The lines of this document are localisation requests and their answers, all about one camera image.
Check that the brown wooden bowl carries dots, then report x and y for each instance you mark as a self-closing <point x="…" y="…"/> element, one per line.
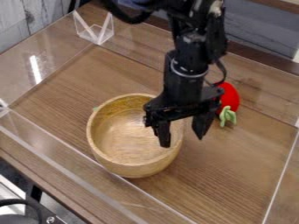
<point x="123" y="144"/>

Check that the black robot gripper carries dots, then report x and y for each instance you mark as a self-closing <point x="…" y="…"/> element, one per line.
<point x="186" y="98"/>

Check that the red plush strawberry toy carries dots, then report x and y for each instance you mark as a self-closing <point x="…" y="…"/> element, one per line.
<point x="230" y="101"/>

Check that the clear acrylic tray wall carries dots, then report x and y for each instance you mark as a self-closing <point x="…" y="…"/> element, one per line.
<point x="43" y="140"/>

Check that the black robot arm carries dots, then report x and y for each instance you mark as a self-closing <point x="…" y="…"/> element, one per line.
<point x="196" y="21"/>

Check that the black table leg bracket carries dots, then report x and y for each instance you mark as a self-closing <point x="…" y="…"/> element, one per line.
<point x="45" y="216"/>

